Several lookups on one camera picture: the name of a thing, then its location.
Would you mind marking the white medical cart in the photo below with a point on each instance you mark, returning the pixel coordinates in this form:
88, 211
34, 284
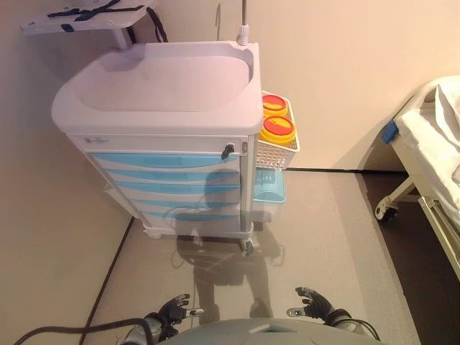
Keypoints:
161, 90

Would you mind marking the yellow sharps container red lid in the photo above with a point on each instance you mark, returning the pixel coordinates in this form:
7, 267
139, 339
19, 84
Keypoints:
275, 104
278, 127

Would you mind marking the white bed sheet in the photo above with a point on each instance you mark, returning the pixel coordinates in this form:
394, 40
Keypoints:
442, 143

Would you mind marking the black cart key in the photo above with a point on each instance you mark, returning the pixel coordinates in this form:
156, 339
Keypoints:
227, 151

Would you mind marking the blue bed clip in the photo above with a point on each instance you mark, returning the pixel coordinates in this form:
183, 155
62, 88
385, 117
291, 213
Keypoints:
390, 131

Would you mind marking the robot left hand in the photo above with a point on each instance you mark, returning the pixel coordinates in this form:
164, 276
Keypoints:
170, 316

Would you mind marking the silver cart lock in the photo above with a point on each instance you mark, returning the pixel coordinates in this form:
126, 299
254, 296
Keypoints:
244, 148

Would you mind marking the bed caster wheel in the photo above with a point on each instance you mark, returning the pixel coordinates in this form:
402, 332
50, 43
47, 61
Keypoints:
386, 212

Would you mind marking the white overbed table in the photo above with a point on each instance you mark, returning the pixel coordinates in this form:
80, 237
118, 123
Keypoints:
108, 18

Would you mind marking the white perforated basket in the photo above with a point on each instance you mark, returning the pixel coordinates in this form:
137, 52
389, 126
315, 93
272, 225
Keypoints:
273, 154

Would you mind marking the light blue waste bin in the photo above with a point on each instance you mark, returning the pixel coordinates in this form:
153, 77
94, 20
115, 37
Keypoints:
269, 187

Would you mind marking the white hospital bed frame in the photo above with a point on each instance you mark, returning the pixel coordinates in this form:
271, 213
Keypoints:
413, 108

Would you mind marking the metal IV pole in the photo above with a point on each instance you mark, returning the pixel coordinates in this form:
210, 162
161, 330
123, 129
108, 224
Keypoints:
244, 32

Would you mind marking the grey robot torso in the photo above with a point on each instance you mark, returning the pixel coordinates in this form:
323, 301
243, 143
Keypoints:
269, 334

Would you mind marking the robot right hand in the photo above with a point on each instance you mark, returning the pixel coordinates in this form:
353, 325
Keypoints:
318, 307

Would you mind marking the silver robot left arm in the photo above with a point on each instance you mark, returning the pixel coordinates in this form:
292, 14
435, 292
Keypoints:
143, 332

